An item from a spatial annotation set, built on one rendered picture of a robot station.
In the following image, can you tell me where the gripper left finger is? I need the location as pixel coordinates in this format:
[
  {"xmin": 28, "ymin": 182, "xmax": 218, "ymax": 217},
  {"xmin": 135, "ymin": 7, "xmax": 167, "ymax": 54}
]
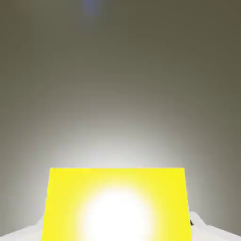
[{"xmin": 0, "ymin": 215, "xmax": 45, "ymax": 241}]

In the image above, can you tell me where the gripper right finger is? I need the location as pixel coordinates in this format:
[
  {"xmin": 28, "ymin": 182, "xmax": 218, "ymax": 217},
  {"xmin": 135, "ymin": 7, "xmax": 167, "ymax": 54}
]
[{"xmin": 189, "ymin": 211, "xmax": 241, "ymax": 241}]

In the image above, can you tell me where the small yellow cube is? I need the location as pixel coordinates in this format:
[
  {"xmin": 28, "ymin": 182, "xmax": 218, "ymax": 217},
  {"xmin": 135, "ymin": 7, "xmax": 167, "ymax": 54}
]
[{"xmin": 41, "ymin": 167, "xmax": 193, "ymax": 241}]

